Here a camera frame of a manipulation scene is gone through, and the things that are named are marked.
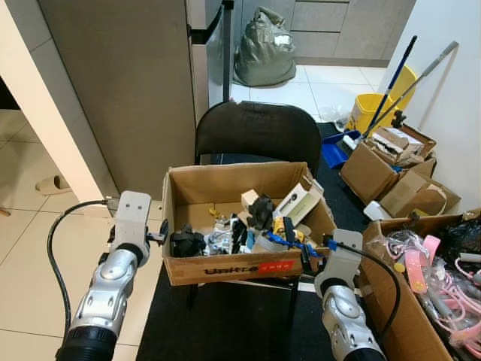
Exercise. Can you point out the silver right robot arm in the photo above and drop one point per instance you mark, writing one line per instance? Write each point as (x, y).
(346, 320)

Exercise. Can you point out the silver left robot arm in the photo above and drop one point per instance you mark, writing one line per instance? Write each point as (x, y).
(105, 293)

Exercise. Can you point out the grey-green rubbish bag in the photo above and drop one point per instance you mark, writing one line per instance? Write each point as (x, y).
(263, 56)

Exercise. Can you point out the squat black lumpy part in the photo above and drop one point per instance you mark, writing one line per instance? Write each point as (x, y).
(188, 243)

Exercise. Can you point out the yellow small item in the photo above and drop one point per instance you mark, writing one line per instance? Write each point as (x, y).
(289, 228)

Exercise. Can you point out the crumpled clear plastic wrap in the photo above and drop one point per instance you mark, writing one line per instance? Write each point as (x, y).
(219, 241)

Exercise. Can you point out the white and beige carton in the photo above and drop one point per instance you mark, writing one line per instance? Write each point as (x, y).
(299, 201)

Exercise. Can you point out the tall black lumpy part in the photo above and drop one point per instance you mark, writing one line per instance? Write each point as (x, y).
(261, 212)

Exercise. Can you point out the printed open cardboard box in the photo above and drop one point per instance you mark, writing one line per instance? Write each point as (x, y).
(225, 180)

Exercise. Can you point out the white packet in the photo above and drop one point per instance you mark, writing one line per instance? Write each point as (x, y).
(377, 211)

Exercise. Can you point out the small cardboard cube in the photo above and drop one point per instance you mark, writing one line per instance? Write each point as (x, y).
(249, 198)

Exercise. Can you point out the cardboard box with paper scraps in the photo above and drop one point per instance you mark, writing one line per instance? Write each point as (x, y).
(368, 173)

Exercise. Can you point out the black floor mat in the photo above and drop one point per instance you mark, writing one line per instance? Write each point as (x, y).
(225, 323)

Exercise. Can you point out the blue dustpan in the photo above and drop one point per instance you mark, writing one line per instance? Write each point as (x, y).
(334, 150)

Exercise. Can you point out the small empty cardboard box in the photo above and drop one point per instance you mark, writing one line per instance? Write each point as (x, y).
(409, 195)

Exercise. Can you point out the beige slipper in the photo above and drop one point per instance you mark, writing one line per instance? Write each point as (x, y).
(54, 185)

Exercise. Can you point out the black padded chair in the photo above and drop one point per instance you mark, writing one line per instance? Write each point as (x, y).
(259, 131)

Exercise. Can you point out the grey tall cabinet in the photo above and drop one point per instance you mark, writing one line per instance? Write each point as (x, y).
(128, 83)

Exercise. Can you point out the black plastic bag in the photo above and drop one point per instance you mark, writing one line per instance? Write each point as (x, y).
(462, 237)

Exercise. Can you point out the yellow mop bucket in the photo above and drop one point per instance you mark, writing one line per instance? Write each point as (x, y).
(367, 109)

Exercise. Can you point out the grey kitchen base cabinets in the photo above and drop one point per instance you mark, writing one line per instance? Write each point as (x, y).
(346, 30)

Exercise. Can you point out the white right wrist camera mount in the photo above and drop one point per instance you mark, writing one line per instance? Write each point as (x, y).
(342, 263)

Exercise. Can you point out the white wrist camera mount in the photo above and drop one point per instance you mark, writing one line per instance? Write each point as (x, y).
(342, 263)
(133, 214)

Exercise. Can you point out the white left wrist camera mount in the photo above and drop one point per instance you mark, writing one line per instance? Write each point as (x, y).
(133, 214)

